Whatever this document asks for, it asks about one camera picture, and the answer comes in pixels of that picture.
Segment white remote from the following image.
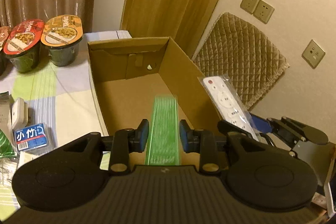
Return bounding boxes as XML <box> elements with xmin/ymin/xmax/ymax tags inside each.
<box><xmin>198</xmin><ymin>75</ymin><xmax>261</xmax><ymax>141</ymax></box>

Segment green medicine box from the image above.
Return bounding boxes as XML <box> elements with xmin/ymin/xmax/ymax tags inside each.
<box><xmin>145</xmin><ymin>96</ymin><xmax>181</xmax><ymax>166</ymax></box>

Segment blue dental floss box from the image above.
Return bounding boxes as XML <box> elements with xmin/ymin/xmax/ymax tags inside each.
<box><xmin>14</xmin><ymin>123</ymin><xmax>51</xmax><ymax>152</ymax></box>

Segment white square plastic case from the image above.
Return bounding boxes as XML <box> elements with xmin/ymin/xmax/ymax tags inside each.
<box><xmin>11</xmin><ymin>97</ymin><xmax>29</xmax><ymax>131</ymax></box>

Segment silver green leaf pouch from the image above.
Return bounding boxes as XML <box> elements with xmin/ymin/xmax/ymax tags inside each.
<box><xmin>1</xmin><ymin>92</ymin><xmax>17</xmax><ymax>158</ymax></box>

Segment clear bag metal hooks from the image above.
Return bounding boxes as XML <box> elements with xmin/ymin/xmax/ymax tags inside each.
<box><xmin>0</xmin><ymin>155</ymin><xmax>19</xmax><ymax>188</ymax></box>

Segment brown cardboard box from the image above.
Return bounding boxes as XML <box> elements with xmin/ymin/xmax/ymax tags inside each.
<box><xmin>88</xmin><ymin>38</ymin><xmax>220</xmax><ymax>173</ymax></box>

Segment checkered tablecloth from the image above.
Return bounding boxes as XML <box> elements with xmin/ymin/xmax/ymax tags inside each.
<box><xmin>0</xmin><ymin>29</ymin><xmax>132</xmax><ymax>214</ymax></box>

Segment quilted chair cushion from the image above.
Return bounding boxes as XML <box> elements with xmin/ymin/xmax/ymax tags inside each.
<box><xmin>194</xmin><ymin>12</ymin><xmax>289</xmax><ymax>110</ymax></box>

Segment orange lid noodle bowl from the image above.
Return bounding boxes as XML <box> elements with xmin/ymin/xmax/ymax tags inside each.
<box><xmin>41</xmin><ymin>15</ymin><xmax>83</xmax><ymax>67</ymax></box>

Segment red lid noodle bowl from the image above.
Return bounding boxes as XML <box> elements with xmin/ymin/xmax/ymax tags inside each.
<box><xmin>3</xmin><ymin>19</ymin><xmax>45</xmax><ymax>73</ymax></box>

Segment maroon lid noodle bowl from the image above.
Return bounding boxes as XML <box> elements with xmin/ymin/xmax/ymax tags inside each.
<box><xmin>0</xmin><ymin>26</ymin><xmax>11</xmax><ymax>75</ymax></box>

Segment single wall socket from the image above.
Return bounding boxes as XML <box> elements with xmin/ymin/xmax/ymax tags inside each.
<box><xmin>301</xmin><ymin>39</ymin><xmax>326</xmax><ymax>69</ymax></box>

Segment wall socket pair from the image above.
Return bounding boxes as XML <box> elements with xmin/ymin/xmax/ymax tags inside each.
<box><xmin>240</xmin><ymin>0</ymin><xmax>274</xmax><ymax>24</ymax></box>

